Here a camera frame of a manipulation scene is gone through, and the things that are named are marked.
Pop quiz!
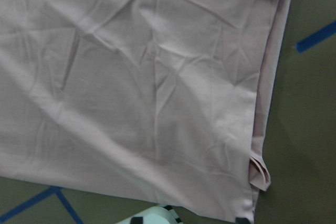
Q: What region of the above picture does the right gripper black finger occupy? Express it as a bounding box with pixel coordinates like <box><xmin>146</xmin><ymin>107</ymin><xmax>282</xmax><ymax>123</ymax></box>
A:
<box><xmin>235</xmin><ymin>217</ymin><xmax>248</xmax><ymax>224</ymax></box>

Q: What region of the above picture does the pink Snoopy t-shirt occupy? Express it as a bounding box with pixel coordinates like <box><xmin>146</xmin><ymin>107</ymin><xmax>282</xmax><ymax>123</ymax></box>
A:
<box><xmin>1</xmin><ymin>0</ymin><xmax>291</xmax><ymax>222</ymax></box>

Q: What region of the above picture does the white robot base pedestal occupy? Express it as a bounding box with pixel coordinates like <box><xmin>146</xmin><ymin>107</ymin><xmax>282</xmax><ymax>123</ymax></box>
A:
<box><xmin>117</xmin><ymin>205</ymin><xmax>183</xmax><ymax>224</ymax></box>

